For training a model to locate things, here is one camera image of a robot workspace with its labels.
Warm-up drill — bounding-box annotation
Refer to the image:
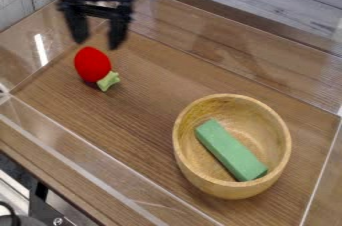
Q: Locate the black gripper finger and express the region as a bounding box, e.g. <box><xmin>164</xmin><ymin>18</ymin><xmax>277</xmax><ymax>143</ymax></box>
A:
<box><xmin>108</xmin><ymin>10</ymin><xmax>131</xmax><ymax>50</ymax></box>
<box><xmin>64</xmin><ymin>5</ymin><xmax>88</xmax><ymax>44</ymax></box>

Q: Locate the red plush strawberry toy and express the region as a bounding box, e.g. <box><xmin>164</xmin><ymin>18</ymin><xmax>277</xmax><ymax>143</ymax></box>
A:
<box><xmin>73</xmin><ymin>47</ymin><xmax>120</xmax><ymax>92</ymax></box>

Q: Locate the light wooden bowl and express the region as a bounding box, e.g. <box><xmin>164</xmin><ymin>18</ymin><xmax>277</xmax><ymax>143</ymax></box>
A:
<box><xmin>172</xmin><ymin>94</ymin><xmax>293</xmax><ymax>200</ymax></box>

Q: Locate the green rectangular block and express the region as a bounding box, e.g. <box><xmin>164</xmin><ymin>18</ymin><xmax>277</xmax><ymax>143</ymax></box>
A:
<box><xmin>195</xmin><ymin>119</ymin><xmax>268</xmax><ymax>182</ymax></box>

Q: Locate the black table clamp mount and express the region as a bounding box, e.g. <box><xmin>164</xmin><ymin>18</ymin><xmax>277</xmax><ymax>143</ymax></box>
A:
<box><xmin>0</xmin><ymin>182</ymin><xmax>79</xmax><ymax>226</ymax></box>

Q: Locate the black cable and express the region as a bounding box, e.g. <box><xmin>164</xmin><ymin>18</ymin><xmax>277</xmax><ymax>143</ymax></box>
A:
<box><xmin>0</xmin><ymin>201</ymin><xmax>19</xmax><ymax>219</ymax></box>

